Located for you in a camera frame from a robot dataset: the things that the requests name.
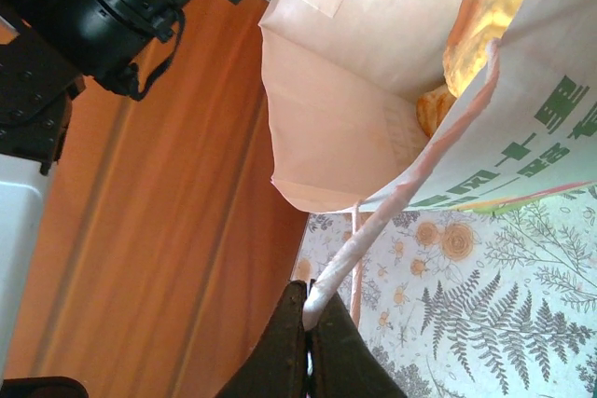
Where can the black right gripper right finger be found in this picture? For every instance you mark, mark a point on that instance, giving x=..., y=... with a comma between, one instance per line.
x=350, y=365

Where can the ridged pale fake croissant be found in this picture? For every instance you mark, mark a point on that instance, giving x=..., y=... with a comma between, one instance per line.
x=434, y=111

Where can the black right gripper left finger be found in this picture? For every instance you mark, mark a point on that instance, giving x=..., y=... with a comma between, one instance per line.
x=266, y=360

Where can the golden fake croissant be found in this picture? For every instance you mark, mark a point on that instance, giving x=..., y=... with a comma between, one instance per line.
x=485, y=30

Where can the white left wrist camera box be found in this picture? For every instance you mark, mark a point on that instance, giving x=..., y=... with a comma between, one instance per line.
x=18, y=239

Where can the illustrated white paper bag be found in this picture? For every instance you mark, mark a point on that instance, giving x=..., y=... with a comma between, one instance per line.
x=350, y=113

